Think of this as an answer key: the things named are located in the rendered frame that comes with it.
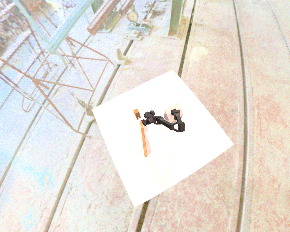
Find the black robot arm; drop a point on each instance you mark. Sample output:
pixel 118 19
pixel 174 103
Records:
pixel 160 120

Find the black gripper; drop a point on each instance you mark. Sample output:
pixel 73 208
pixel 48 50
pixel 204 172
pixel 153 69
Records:
pixel 144 121

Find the wooden post with slot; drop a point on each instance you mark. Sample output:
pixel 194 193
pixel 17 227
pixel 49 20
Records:
pixel 137 114

